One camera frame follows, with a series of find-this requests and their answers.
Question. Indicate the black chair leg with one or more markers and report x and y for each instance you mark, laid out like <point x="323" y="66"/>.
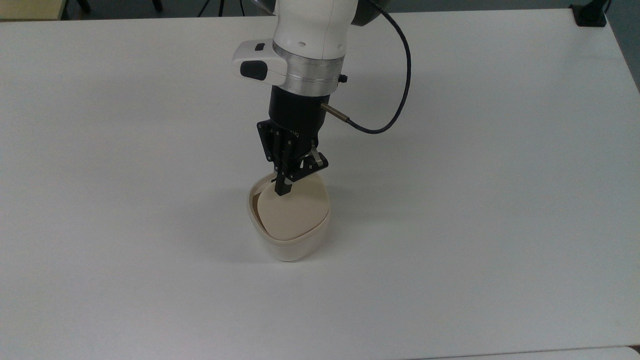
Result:
<point x="157" y="5"/>
<point x="84" y="6"/>

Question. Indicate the light wooden furniture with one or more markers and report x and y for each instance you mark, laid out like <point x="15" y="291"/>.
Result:
<point x="30" y="9"/>

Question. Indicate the cream plastic trash bin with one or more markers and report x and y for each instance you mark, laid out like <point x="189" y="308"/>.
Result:
<point x="295" y="250"/>

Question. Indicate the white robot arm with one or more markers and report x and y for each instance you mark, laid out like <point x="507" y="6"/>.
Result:
<point x="310" y="35"/>

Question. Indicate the black tripod legs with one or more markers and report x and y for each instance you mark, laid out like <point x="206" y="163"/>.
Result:
<point x="202" y="7"/>

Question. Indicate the beige trash bin lid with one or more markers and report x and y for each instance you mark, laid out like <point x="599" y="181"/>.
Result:
<point x="295" y="212"/>

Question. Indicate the black table clamp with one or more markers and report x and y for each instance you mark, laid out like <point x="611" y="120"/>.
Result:
<point x="590" y="15"/>

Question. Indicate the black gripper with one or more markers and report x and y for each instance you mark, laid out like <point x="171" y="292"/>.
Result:
<point x="295" y="112"/>

